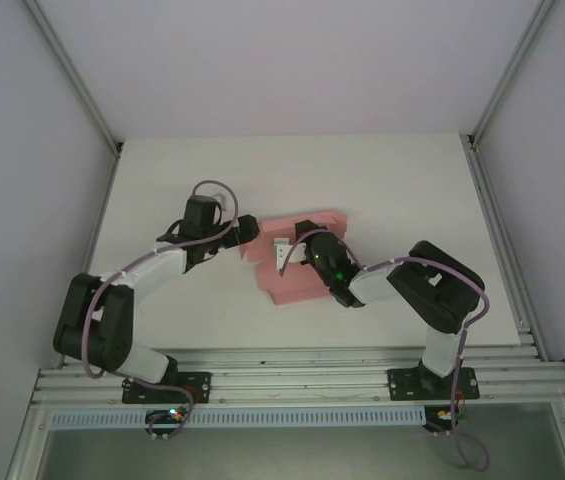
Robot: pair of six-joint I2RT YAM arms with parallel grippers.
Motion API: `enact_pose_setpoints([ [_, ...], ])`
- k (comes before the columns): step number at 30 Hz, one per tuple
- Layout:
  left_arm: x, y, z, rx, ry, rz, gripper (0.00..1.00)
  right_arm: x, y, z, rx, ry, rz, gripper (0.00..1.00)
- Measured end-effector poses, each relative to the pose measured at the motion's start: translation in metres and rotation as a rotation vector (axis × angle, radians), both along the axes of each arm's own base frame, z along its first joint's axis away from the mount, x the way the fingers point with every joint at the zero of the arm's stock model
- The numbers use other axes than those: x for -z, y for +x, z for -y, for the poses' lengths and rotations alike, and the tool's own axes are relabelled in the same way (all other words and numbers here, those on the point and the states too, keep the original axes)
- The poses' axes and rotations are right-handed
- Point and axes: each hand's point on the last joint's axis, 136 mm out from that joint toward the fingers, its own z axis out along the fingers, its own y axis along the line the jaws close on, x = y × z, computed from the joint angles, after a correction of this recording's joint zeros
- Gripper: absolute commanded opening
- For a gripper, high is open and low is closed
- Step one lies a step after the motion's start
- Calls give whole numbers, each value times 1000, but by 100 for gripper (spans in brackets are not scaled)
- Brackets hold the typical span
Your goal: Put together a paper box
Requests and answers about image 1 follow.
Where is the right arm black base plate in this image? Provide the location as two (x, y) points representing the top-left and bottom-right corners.
(386, 367), (479, 402)

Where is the light blue slotted cable tray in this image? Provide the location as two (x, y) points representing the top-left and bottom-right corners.
(49, 405), (426, 430)

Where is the aluminium side rail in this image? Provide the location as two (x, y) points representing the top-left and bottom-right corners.
(464, 133), (551, 364)
(56, 144), (124, 371)

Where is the aluminium frame post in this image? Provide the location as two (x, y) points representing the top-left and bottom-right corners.
(465, 0), (561, 151)
(24, 0), (124, 157)

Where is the pink cloth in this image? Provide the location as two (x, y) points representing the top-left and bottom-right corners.
(238, 208), (351, 306)

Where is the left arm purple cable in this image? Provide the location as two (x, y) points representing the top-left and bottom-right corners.
(80, 178), (242, 444)

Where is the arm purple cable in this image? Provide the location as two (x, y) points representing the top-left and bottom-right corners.
(279, 238), (493, 474)
(80, 178), (242, 444)

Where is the aluminium front rail bed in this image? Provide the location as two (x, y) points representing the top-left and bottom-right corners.
(31, 343), (565, 409)

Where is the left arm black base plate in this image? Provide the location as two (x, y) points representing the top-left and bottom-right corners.
(121, 371), (213, 405)

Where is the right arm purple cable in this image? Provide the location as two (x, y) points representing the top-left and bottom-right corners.
(279, 238), (493, 474)

